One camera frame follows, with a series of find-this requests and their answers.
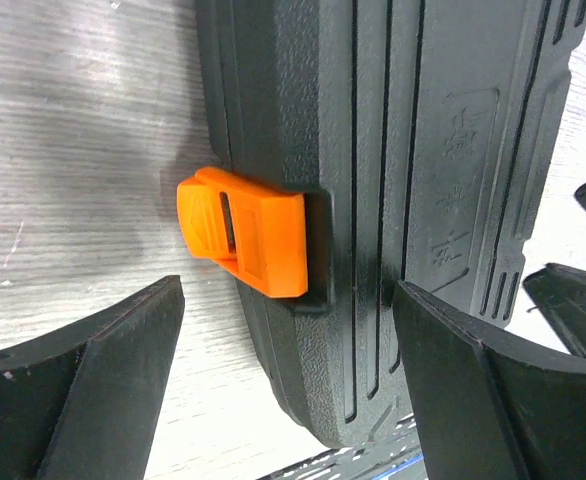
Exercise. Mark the black plastic tool case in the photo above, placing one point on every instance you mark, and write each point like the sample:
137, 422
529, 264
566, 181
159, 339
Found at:
364, 143

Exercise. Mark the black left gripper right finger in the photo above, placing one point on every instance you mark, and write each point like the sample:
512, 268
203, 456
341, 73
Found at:
488, 404

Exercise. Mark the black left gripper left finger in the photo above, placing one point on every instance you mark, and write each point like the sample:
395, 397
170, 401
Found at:
83, 401

